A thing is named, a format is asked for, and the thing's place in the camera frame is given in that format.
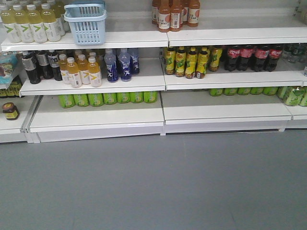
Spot white metal shelf unit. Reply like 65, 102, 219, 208
0, 0, 307, 143

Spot blue sports drink bottle rear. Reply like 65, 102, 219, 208
128, 48, 140, 75

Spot barcode orange juice bottle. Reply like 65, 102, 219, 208
170, 0, 182, 32

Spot front orange C100 juice bottle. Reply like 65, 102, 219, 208
158, 0, 170, 33

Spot yellow lemon tea bottle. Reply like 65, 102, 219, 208
175, 46, 186, 77
164, 46, 176, 75
196, 46, 209, 79
185, 46, 197, 79

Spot dark tea bottle middle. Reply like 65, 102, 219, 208
36, 50, 53, 80

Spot right orange C100 juice bottle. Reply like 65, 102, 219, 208
188, 0, 201, 27

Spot blue sports drink bottle middle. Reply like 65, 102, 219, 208
118, 48, 131, 82

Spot plastic coke bottle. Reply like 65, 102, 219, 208
253, 44, 270, 72
265, 44, 283, 72
224, 45, 241, 71
238, 45, 254, 71

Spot blue sports drink bottle left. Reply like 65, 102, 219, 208
104, 49, 118, 82

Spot orange c100 juice bottle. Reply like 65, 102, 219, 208
158, 0, 170, 33
188, 0, 201, 27

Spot light blue plastic basket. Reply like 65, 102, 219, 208
64, 0, 107, 45

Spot yellow-green juice bottle front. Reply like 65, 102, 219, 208
0, 4, 22, 43

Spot dark tea bottle left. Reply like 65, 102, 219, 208
22, 51, 41, 84

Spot yellow-green juice bottle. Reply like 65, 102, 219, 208
13, 4, 34, 43
26, 4, 47, 43
0, 4, 22, 43
41, 3, 61, 42

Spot brown honey jar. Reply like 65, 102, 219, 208
2, 102, 20, 120

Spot blue sports drink bottle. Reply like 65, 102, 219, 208
104, 49, 118, 82
128, 48, 140, 75
118, 48, 131, 82

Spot orange juice bottle white label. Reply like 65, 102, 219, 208
88, 57, 102, 87

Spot dark tea bottle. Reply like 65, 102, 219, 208
22, 51, 41, 84
36, 50, 53, 80

